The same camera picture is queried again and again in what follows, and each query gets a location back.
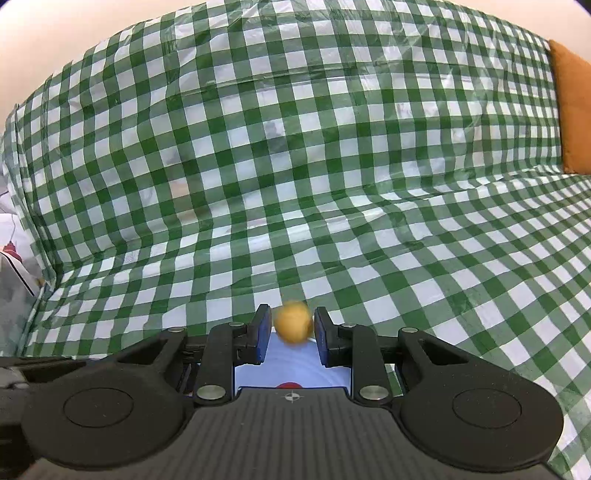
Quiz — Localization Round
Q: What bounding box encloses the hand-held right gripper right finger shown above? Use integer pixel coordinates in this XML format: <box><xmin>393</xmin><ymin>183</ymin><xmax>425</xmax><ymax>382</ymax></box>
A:
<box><xmin>313</xmin><ymin>307</ymin><xmax>468</xmax><ymax>407</ymax></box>

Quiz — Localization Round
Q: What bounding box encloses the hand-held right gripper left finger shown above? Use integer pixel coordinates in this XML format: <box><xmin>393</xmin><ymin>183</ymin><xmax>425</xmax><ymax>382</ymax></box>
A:
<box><xmin>108</xmin><ymin>304</ymin><xmax>273</xmax><ymax>407</ymax></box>

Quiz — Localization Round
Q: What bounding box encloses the green checkered cloth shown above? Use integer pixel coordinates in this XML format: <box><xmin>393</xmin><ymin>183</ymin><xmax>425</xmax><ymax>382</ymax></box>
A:
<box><xmin>0</xmin><ymin>0</ymin><xmax>591</xmax><ymax>480</ymax></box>

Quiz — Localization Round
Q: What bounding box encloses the white printed quilt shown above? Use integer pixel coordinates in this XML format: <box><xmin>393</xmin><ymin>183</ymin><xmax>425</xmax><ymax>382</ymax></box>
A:
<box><xmin>0</xmin><ymin>173</ymin><xmax>47</xmax><ymax>296</ymax></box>

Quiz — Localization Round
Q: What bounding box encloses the orange cushion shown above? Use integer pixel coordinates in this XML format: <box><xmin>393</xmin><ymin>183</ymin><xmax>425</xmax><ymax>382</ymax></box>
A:
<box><xmin>548</xmin><ymin>39</ymin><xmax>591</xmax><ymax>175</ymax></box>

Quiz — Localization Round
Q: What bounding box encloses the grey blanket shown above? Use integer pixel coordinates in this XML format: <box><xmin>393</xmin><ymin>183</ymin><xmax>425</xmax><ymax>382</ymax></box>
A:
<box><xmin>0</xmin><ymin>253</ymin><xmax>43</xmax><ymax>359</ymax></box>

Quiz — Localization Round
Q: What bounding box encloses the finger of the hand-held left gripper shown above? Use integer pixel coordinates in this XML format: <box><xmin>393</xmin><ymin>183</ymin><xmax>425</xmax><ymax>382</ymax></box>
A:
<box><xmin>0</xmin><ymin>356</ymin><xmax>88</xmax><ymax>389</ymax></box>

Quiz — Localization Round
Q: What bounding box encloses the light blue plate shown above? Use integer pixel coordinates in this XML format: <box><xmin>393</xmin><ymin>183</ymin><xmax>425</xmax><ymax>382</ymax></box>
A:
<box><xmin>184</xmin><ymin>333</ymin><xmax>399</xmax><ymax>398</ymax></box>

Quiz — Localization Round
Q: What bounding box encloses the small round yellow fruit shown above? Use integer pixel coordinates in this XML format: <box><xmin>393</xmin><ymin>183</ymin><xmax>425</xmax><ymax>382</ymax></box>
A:
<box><xmin>274</xmin><ymin>301</ymin><xmax>314</xmax><ymax>345</ymax></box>

